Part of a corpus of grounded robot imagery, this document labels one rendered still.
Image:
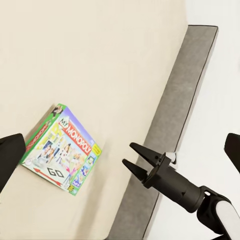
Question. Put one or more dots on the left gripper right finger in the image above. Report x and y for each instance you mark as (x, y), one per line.
(232, 149)

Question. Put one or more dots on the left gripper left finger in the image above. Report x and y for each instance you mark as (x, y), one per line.
(12, 150)

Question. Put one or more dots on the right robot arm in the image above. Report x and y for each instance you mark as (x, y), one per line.
(214, 210)

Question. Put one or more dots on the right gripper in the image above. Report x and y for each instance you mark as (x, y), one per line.
(162, 177)

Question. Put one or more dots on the bed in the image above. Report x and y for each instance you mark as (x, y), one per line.
(131, 72)

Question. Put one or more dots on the board game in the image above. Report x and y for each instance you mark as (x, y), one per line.
(62, 151)

